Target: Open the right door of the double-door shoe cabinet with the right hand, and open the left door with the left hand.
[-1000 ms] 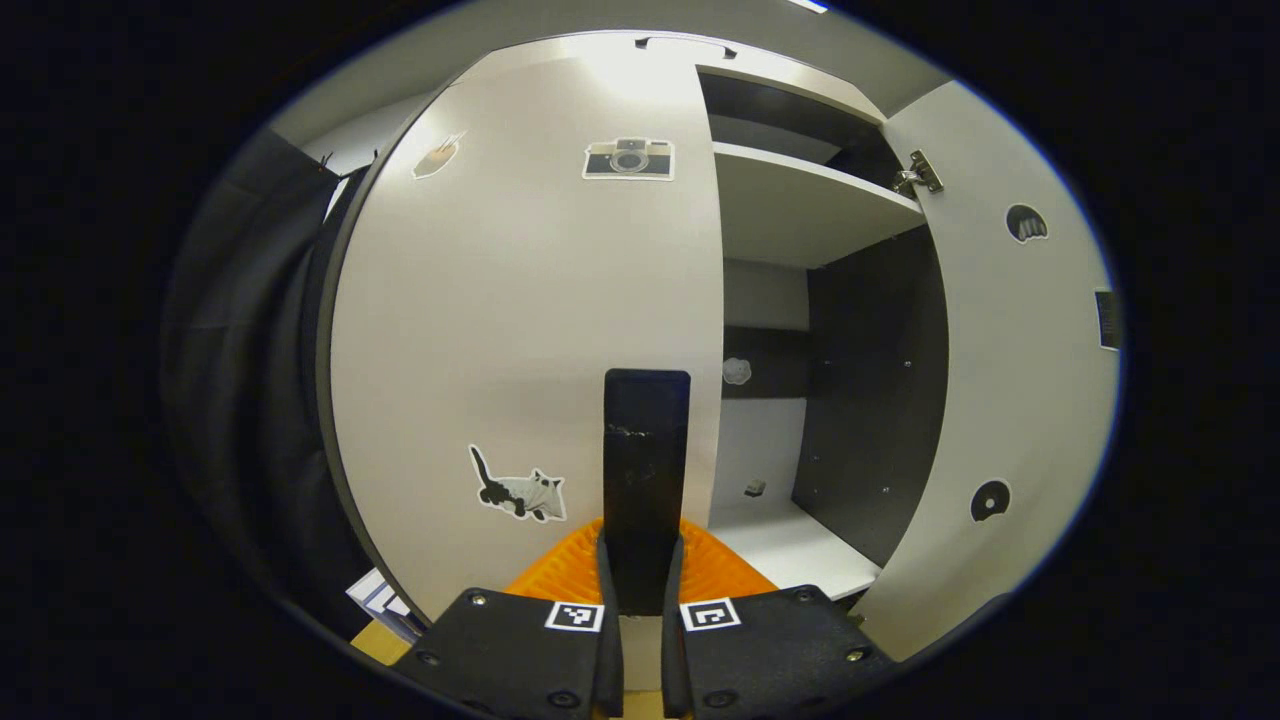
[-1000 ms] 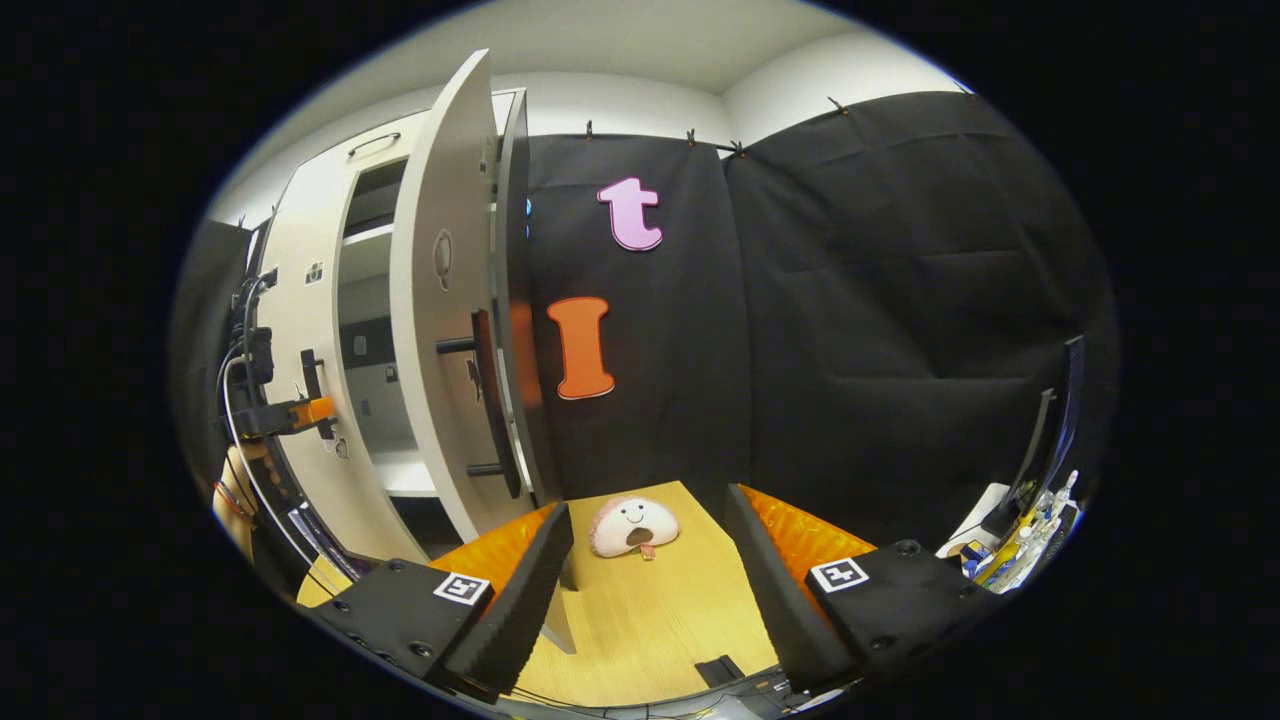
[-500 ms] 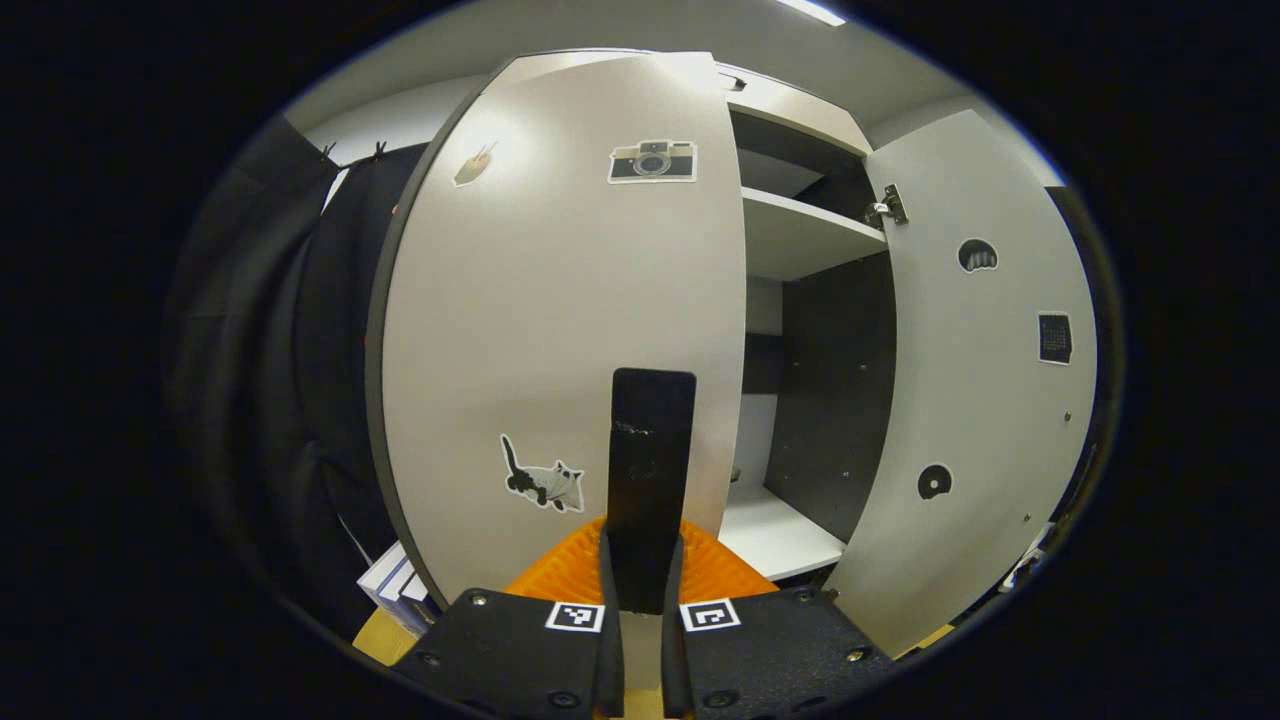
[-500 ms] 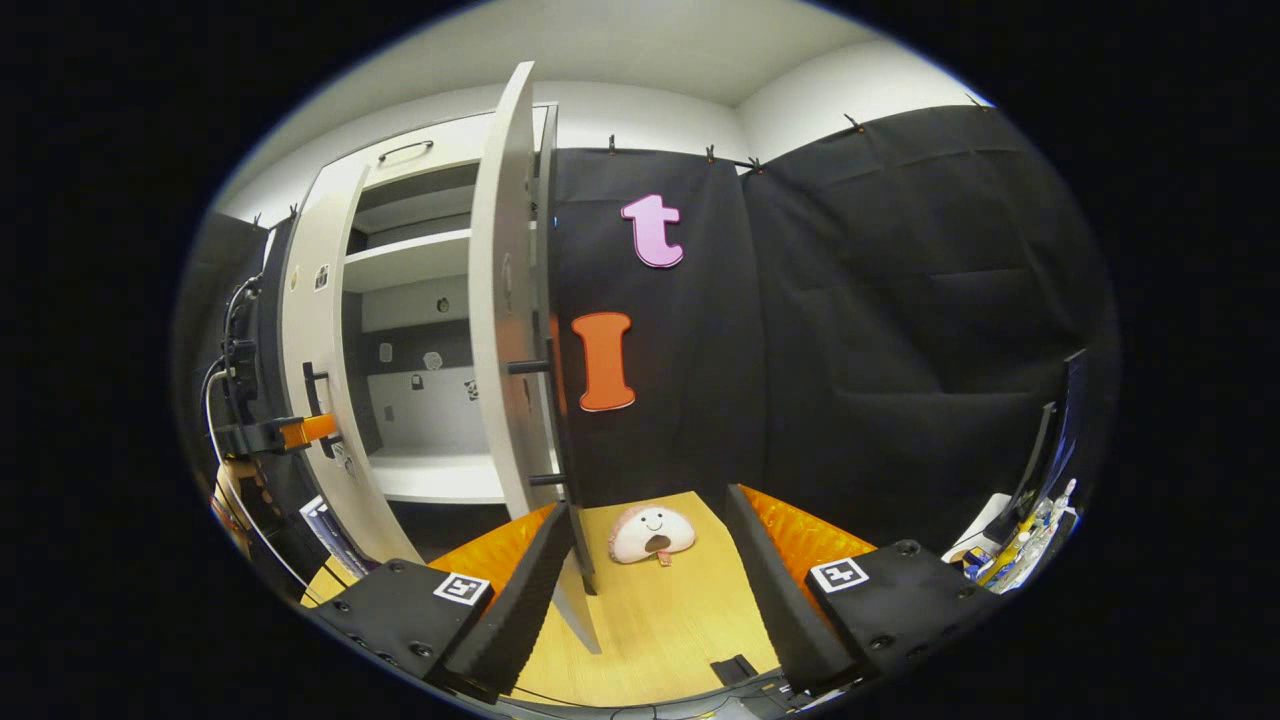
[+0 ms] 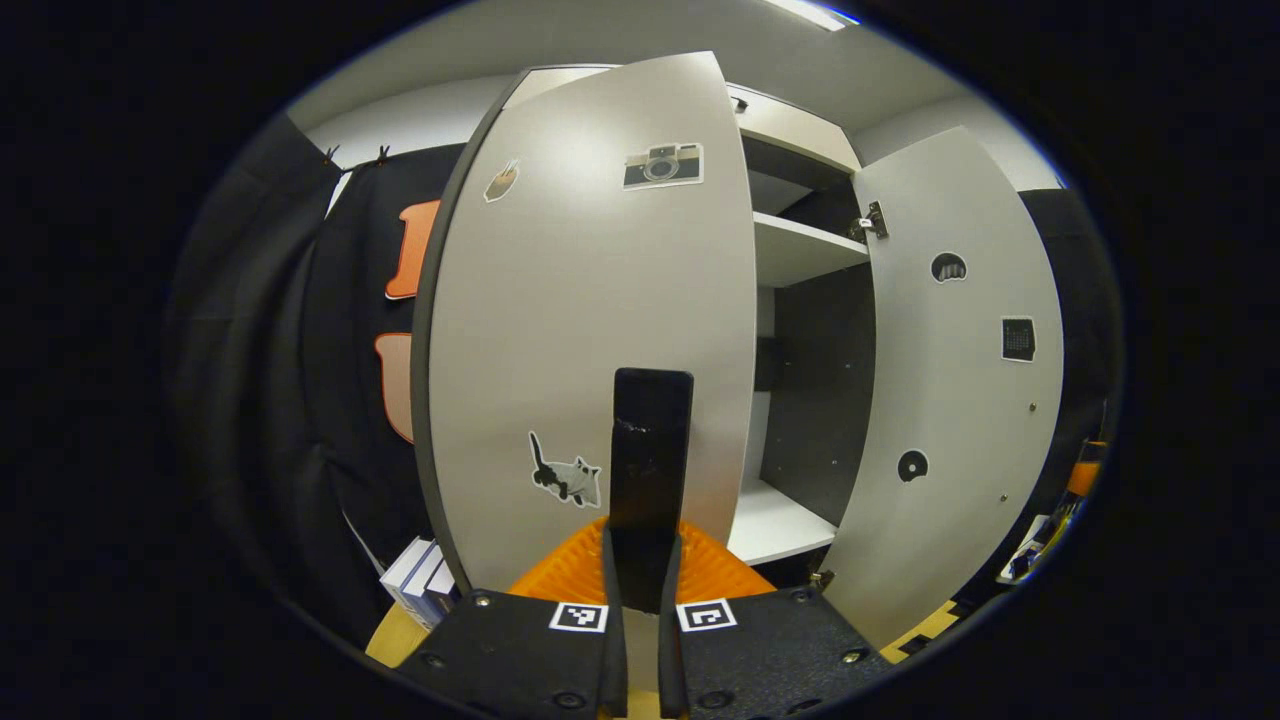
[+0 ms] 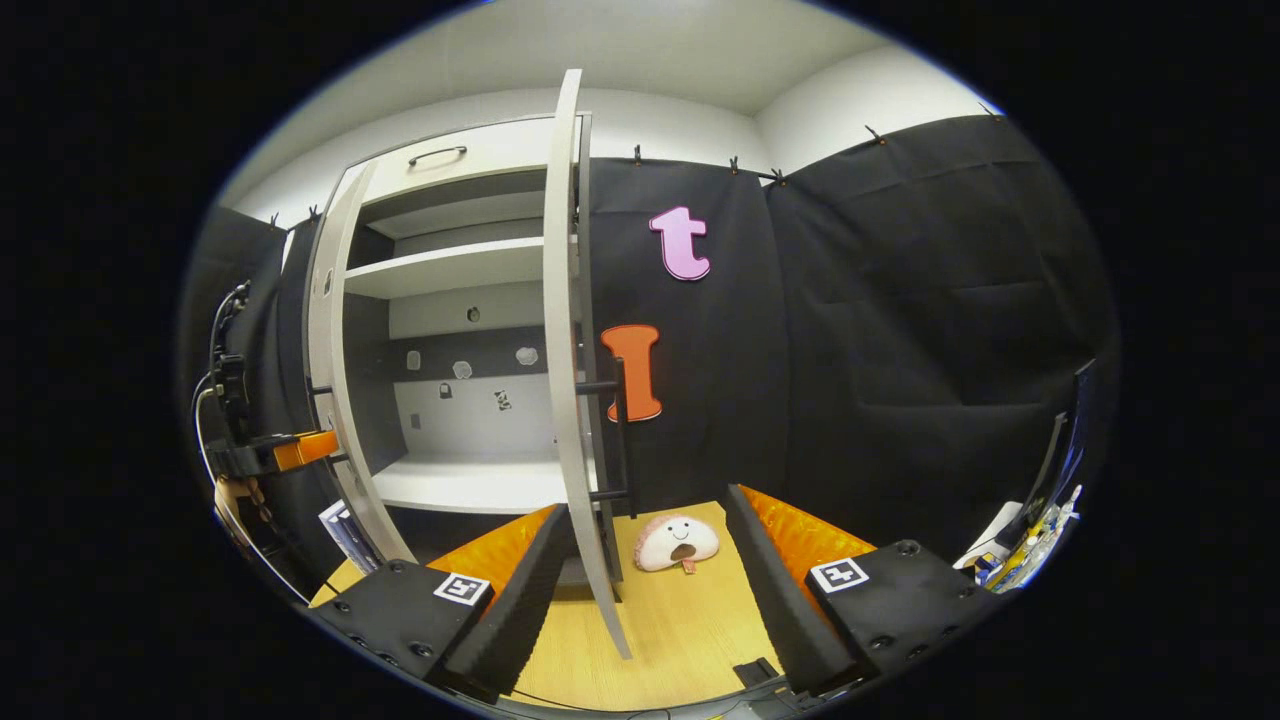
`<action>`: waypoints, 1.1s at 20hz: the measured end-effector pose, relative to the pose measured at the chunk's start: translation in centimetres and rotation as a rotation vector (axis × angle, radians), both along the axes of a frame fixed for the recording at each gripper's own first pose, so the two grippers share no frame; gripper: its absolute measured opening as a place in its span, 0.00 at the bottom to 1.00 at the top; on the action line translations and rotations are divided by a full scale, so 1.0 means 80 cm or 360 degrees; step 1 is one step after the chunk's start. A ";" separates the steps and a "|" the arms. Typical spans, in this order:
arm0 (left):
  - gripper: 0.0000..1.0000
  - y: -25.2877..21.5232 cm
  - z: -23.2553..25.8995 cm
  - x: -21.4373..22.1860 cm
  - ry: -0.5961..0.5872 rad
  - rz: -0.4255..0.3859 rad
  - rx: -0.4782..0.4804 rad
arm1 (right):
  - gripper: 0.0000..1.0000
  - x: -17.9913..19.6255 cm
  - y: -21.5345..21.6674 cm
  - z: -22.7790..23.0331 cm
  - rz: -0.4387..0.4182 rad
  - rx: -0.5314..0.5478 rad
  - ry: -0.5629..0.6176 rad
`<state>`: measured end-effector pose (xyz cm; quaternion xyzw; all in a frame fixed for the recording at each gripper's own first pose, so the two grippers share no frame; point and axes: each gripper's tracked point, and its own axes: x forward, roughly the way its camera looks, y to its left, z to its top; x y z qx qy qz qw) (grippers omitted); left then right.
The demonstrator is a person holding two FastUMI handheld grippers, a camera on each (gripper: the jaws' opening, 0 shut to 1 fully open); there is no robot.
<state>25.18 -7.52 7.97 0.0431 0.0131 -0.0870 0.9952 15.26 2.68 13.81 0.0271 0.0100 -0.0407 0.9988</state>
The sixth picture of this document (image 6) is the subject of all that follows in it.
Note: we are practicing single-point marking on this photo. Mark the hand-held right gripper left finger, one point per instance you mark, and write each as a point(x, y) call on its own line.
point(520, 610)

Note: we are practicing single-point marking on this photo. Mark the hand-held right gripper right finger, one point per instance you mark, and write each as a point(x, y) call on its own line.
point(775, 610)

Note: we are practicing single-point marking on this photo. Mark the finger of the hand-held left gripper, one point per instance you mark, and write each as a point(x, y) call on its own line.
point(305, 449)

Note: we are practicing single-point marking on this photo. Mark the beige door with camera sticker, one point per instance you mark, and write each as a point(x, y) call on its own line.
point(322, 340)

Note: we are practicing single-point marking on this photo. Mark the beige door with headphone sticker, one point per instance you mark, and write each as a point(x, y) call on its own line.
point(565, 300)

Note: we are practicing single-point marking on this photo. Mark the beige double-door shoe cabinet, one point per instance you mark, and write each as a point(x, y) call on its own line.
point(480, 150)

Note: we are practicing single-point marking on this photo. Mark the white cabinet shelf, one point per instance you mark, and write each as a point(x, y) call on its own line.
point(450, 268)
point(470, 213)
point(470, 485)

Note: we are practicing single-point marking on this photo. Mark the light blue book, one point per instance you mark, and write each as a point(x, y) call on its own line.
point(345, 535)

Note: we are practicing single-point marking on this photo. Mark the dark navy book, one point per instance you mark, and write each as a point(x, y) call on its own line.
point(362, 555)

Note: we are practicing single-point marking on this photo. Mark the white plush toy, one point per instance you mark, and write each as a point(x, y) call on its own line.
point(665, 540)

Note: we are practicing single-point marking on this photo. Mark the pile of colourful small items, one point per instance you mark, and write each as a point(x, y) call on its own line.
point(1040, 530)

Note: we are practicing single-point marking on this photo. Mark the black backdrop cloth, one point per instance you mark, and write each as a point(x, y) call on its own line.
point(880, 350)

